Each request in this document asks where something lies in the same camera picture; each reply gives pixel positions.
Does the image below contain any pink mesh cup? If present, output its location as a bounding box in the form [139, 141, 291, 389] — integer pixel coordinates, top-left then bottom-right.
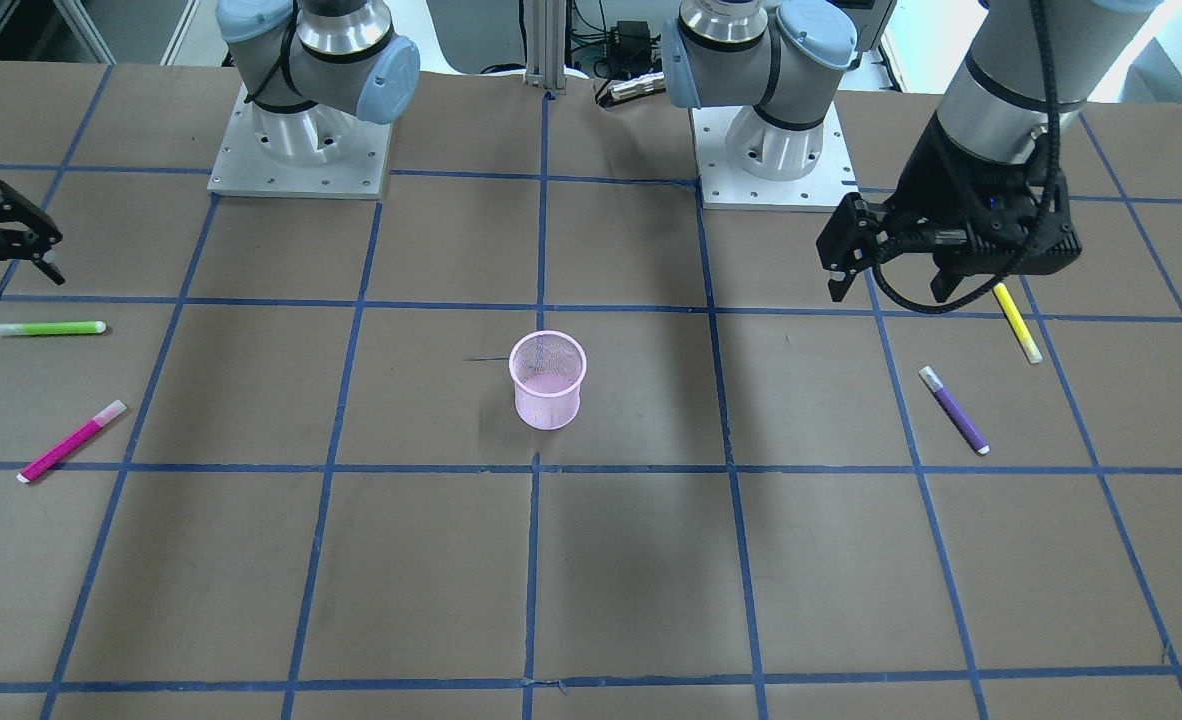
[507, 331, 587, 430]

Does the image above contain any pink highlighter pen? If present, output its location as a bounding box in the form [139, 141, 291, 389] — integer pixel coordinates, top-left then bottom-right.
[15, 400, 128, 486]

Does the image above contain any yellow highlighter pen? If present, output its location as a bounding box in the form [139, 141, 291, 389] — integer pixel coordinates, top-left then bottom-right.
[992, 283, 1043, 365]

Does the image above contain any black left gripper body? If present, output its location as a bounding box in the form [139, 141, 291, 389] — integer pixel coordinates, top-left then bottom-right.
[876, 117, 1083, 277]

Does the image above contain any aluminium frame post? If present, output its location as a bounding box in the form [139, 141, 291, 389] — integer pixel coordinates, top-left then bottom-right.
[521, 1, 569, 97]

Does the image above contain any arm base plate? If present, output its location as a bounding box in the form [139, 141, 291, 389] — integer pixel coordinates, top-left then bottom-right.
[207, 87, 392, 201]
[690, 105, 859, 213]

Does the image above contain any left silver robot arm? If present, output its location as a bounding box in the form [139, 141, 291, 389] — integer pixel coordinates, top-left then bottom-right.
[660, 1, 1157, 314]

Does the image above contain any purple highlighter pen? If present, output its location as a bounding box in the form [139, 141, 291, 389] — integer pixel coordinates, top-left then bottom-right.
[917, 367, 992, 456]

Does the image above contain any green highlighter pen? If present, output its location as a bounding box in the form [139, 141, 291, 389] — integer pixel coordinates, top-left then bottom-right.
[0, 320, 108, 337]

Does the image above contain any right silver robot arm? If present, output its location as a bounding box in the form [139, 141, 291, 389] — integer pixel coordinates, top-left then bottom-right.
[208, 1, 421, 199]

